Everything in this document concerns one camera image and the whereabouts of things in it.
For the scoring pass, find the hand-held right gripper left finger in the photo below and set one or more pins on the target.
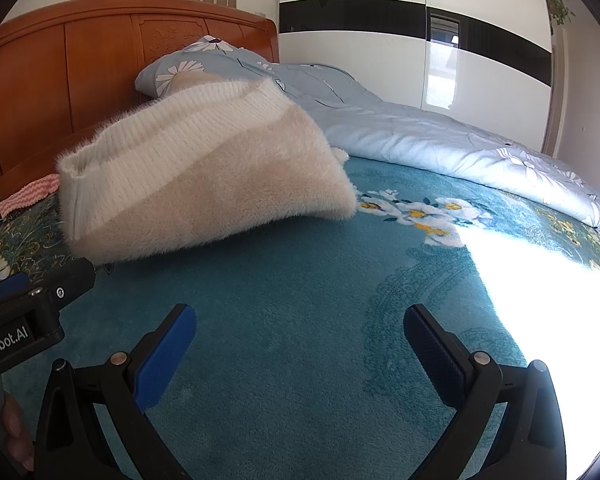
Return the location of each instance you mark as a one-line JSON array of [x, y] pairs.
[[165, 355]]

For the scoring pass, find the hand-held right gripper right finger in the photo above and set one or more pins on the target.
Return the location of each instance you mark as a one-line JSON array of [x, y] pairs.
[[435, 355]]

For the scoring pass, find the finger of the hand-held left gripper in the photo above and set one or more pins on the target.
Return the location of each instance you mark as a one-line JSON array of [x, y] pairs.
[[5, 289], [65, 282]]

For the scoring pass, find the fuzzy cream sweater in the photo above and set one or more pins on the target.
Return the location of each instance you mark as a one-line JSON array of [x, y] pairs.
[[205, 170]]

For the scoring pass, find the person's left hand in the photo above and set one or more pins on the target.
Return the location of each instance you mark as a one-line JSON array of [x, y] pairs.
[[15, 425]]

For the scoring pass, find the pink chevron cloth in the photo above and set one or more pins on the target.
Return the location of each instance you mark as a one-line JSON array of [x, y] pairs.
[[27, 195]]

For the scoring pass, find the teal floral blanket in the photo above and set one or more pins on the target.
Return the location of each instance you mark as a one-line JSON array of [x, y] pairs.
[[290, 310]]

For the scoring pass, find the wooden headboard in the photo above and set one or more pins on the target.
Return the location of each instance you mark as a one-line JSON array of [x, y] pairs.
[[80, 70]]

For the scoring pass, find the light blue floral quilt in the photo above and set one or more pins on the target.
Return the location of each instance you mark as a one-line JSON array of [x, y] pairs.
[[405, 130]]

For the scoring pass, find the light blue floral pillow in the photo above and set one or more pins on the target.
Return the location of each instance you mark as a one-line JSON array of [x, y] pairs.
[[190, 57]]

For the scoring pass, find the white wardrobe with black stripe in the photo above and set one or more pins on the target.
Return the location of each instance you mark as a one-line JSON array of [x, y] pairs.
[[355, 50]]

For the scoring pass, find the wooden door frame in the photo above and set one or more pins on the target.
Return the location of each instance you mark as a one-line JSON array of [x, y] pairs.
[[555, 100]]

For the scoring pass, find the green plant wall decal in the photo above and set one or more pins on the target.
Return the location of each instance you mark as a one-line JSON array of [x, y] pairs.
[[557, 5]]

